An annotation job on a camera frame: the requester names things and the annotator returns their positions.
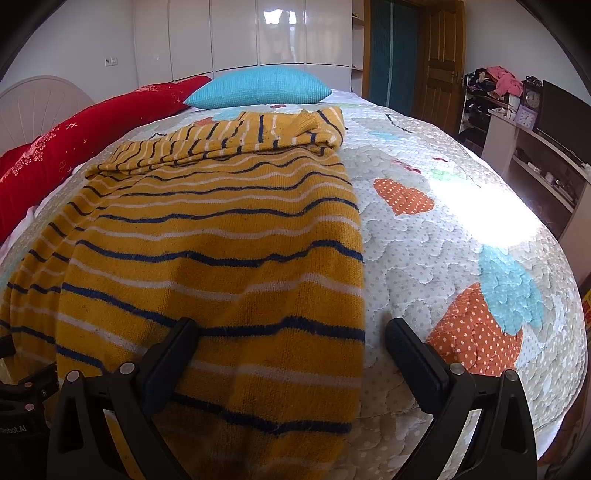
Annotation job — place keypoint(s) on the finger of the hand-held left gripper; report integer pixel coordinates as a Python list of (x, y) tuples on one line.
[(5, 346), (39, 385)]

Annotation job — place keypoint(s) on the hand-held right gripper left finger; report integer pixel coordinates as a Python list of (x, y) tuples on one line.
[(168, 364)]

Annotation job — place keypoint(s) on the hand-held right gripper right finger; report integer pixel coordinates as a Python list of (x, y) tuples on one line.
[(415, 364)]

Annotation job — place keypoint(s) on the yellow striped knit sweater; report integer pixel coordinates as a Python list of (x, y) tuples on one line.
[(207, 230)]

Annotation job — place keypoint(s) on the quilted patterned bedspread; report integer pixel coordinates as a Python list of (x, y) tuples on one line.
[(415, 277)]

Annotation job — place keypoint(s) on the red patterned pillow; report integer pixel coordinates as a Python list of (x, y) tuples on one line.
[(101, 124), (11, 194)]

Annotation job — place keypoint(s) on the yellow red box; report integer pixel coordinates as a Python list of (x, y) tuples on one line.
[(586, 311)]

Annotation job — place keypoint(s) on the white cabinet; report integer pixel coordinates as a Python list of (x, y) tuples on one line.
[(498, 138)]

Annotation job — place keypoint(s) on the white headboard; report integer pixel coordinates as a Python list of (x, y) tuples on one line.
[(37, 101)]

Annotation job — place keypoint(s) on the dark shelf rack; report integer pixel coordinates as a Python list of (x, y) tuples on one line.
[(475, 110)]

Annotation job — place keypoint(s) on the purple alarm clock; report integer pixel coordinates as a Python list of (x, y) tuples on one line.
[(526, 117)]

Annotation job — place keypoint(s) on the black television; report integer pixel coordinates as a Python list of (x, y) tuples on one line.
[(565, 115)]

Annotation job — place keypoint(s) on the blue pillow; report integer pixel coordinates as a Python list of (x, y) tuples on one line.
[(258, 87)]

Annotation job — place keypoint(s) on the brown mantel clock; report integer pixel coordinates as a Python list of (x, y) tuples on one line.
[(532, 97)]

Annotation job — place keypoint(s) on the pink cloth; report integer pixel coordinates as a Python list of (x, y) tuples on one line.
[(505, 81)]

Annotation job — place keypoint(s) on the wooden door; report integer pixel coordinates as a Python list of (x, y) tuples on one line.
[(441, 60)]

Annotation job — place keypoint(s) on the green door curtain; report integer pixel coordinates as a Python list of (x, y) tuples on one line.
[(392, 50)]

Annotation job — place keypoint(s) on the white glossy wardrobe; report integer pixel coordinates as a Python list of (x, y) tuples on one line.
[(231, 32)]

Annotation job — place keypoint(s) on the wall outlet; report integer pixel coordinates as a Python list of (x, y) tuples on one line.
[(111, 61)]

